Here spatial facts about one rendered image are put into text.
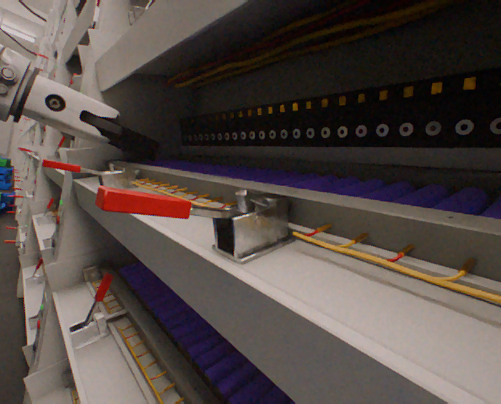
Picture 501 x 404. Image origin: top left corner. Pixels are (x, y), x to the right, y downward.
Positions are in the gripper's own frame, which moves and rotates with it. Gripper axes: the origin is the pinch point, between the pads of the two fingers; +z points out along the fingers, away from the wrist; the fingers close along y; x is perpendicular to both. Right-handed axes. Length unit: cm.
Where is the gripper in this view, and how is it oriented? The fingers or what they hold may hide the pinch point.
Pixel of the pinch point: (140, 147)
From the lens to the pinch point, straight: 49.8
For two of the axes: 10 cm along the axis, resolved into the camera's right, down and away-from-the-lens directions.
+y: -6.4, -1.7, 7.5
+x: -3.3, 9.4, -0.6
